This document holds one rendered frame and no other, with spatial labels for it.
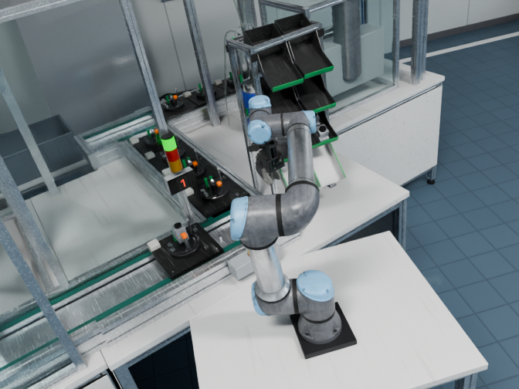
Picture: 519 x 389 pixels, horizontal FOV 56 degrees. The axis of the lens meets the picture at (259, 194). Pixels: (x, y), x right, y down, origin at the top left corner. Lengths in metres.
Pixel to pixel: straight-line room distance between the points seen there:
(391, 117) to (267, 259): 2.03
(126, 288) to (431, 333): 1.16
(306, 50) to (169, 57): 3.83
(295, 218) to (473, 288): 2.04
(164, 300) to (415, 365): 0.92
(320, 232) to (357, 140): 1.09
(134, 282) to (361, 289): 0.90
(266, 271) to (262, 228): 0.22
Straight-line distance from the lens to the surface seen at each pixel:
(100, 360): 1.95
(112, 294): 2.08
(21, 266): 1.63
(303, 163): 1.40
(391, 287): 1.94
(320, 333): 1.71
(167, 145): 1.94
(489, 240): 3.50
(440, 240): 3.45
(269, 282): 1.52
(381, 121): 3.23
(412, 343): 1.78
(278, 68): 1.99
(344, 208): 2.30
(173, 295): 1.95
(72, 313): 2.09
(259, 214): 1.27
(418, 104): 3.44
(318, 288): 1.60
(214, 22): 5.77
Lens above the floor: 2.27
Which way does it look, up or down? 35 degrees down
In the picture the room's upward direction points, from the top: 10 degrees counter-clockwise
